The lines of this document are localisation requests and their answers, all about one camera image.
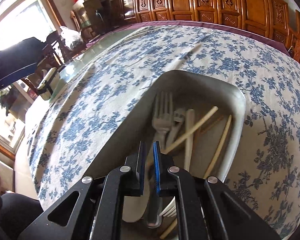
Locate silver metal fork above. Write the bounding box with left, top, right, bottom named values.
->
left=144, top=92, right=173, bottom=229

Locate white plastic fork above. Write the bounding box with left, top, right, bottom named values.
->
left=159, top=197, right=177, bottom=217

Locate dark wooden chair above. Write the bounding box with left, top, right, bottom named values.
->
left=42, top=31, right=71, bottom=68

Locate light wooden chopstick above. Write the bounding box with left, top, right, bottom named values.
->
left=203, top=115, right=232, bottom=179
left=162, top=106, right=218, bottom=154

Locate blue floral tablecloth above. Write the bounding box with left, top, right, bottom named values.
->
left=27, top=24, right=300, bottom=239

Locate grey metal tray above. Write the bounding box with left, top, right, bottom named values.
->
left=85, top=70, right=246, bottom=183

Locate dark brown chopstick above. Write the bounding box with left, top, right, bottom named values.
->
left=200, top=115, right=224, bottom=134

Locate cardboard boxes stack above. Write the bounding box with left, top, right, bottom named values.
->
left=71, top=0, right=110, bottom=34

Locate small silver fork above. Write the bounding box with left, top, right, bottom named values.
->
left=166, top=108, right=186, bottom=148

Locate carved wooden bench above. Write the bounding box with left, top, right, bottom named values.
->
left=110, top=0, right=300, bottom=63

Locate white black strapped device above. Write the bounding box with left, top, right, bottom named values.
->
left=37, top=67, right=60, bottom=101

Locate white plastic utensil handle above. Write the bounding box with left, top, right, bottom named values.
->
left=184, top=109, right=196, bottom=171

